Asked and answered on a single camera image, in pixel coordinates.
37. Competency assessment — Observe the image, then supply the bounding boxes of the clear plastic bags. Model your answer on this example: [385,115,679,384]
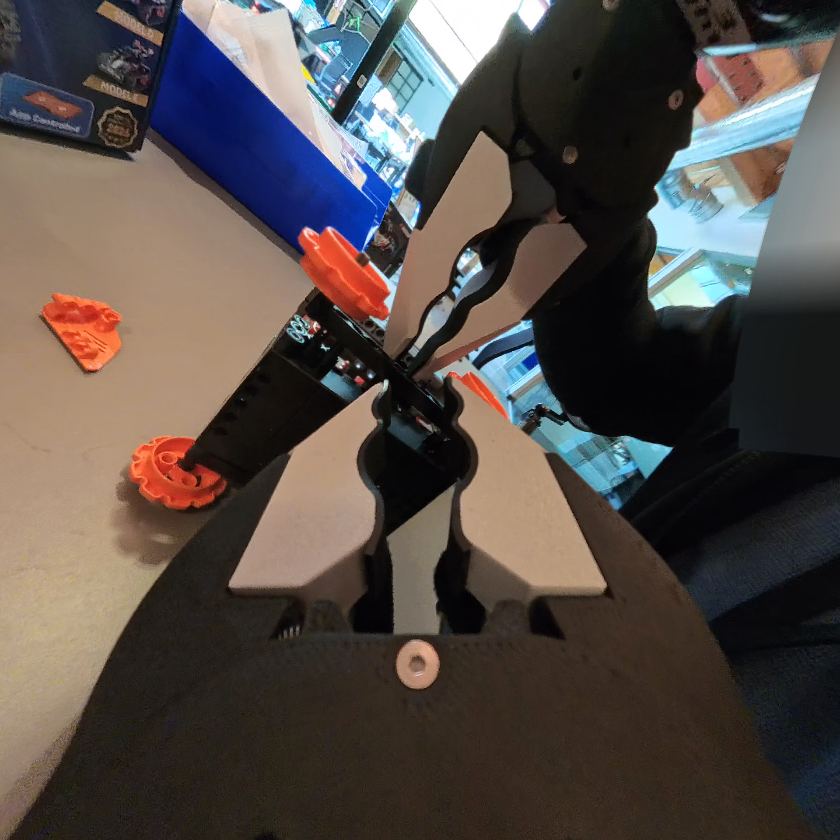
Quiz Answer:
[184,0,368,191]

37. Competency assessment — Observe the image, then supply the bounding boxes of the person's right forearm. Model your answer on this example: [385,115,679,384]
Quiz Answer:
[530,217,746,447]

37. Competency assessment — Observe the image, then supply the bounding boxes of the blue plastic bin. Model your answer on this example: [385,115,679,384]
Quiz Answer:
[150,10,393,253]

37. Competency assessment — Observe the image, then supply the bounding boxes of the robot kit box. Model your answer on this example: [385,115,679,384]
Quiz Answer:
[0,0,183,155]

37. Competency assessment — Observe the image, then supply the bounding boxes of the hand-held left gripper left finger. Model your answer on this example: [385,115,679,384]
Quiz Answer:
[227,382,393,634]

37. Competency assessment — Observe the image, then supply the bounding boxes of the toy robot model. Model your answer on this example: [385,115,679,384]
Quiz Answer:
[128,226,509,546]

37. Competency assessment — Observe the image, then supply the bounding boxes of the orange wedge piece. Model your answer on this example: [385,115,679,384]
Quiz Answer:
[41,293,123,375]

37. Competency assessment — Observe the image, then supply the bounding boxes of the person's clothed body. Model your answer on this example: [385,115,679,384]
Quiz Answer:
[617,446,840,840]

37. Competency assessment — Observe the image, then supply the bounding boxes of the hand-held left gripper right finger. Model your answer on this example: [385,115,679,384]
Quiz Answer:
[436,377,608,634]

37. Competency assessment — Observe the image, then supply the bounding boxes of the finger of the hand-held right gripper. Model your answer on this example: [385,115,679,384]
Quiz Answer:
[412,223,588,383]
[382,130,514,362]

